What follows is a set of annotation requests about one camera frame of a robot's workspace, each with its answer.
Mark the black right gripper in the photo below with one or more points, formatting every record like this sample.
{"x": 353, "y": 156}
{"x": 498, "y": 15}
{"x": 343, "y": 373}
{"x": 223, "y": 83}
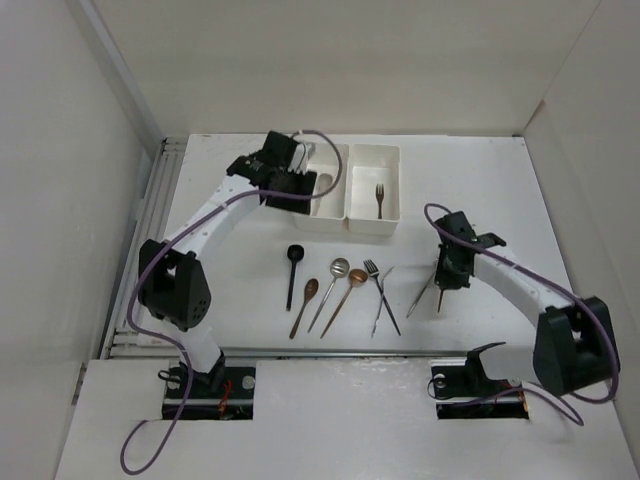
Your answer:
{"x": 451, "y": 278}

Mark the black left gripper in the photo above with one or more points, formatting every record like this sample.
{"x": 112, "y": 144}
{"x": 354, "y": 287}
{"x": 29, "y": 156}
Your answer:
{"x": 292, "y": 185}

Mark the copper metal fork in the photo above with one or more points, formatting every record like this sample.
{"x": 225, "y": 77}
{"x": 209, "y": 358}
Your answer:
{"x": 440, "y": 300}

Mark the beige plastic spoon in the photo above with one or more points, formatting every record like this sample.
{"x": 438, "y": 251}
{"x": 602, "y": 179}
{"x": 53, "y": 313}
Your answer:
{"x": 324, "y": 184}

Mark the black plastic ladle spoon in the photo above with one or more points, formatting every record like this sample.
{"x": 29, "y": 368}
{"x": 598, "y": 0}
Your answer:
{"x": 295, "y": 253}

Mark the dark wooden fork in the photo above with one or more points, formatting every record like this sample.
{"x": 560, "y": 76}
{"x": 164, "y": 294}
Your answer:
{"x": 380, "y": 195}

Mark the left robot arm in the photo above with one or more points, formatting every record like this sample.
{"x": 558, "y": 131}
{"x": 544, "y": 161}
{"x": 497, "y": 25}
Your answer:
{"x": 172, "y": 283}

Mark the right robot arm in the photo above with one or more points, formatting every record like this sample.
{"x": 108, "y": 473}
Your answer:
{"x": 574, "y": 346}

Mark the silver fork beside copper fork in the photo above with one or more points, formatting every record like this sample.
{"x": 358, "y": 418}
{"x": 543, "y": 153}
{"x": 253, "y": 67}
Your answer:
{"x": 419, "y": 296}

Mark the left white plastic container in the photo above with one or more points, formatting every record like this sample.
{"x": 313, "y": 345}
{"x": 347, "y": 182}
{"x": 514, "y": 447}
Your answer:
{"x": 328, "y": 213}

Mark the white plastic container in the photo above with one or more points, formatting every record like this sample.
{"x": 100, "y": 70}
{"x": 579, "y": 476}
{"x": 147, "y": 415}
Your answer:
{"x": 373, "y": 205}
{"x": 328, "y": 213}

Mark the silver metal fork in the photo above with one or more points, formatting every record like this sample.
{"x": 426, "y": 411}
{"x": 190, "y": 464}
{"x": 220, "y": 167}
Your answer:
{"x": 380, "y": 304}

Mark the copper metal spoon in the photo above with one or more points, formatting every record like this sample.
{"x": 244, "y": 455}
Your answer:
{"x": 356, "y": 278}

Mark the right white plastic container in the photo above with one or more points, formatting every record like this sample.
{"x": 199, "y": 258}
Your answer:
{"x": 373, "y": 205}

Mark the silver slotted spoon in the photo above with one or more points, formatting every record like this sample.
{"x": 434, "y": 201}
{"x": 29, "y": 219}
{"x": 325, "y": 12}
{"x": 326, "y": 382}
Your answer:
{"x": 339, "y": 268}

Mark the brown wooden spoon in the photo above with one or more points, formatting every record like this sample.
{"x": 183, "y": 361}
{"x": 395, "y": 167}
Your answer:
{"x": 310, "y": 290}

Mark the black handled fork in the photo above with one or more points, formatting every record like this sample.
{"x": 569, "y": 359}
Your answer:
{"x": 374, "y": 273}

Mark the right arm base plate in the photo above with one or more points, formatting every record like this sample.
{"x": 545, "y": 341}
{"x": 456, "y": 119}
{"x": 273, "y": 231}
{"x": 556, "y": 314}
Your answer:
{"x": 463, "y": 392}

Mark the aluminium side rail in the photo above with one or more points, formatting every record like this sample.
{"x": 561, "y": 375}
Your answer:
{"x": 148, "y": 217}

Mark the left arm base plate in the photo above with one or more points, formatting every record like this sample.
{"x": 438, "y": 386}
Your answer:
{"x": 230, "y": 397}

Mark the aluminium front rail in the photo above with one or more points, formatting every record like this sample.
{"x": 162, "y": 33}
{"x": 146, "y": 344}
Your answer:
{"x": 129, "y": 351}

